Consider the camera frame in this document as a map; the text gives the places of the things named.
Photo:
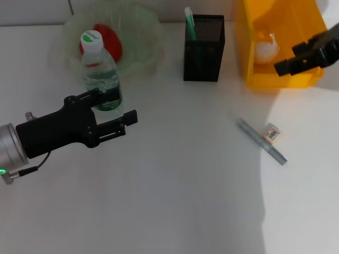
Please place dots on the red round fruit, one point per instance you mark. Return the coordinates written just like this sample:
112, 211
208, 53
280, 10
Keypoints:
114, 45

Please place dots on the white paper ball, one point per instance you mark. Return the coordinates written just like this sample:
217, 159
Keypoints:
266, 51

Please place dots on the beige eraser with barcode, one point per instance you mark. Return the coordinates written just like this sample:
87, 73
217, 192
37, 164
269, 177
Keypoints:
273, 133

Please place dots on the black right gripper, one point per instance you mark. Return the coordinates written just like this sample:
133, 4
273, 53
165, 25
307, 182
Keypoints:
329, 45

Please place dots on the green pen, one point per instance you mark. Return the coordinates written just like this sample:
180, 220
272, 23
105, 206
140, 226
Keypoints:
191, 26

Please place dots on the green glass fruit plate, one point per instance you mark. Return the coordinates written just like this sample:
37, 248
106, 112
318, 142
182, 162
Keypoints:
143, 37

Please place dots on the black mesh pen holder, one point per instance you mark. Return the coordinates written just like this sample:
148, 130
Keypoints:
204, 61

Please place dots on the grey marker pen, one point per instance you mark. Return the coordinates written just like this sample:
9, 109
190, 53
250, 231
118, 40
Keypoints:
260, 141

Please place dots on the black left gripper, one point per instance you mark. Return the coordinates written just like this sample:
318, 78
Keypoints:
53, 132

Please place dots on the yellow plastic storage bin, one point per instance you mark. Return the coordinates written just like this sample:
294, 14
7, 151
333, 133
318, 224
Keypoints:
265, 76

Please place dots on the clear green-label water bottle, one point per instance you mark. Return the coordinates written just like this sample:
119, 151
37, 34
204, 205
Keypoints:
102, 68

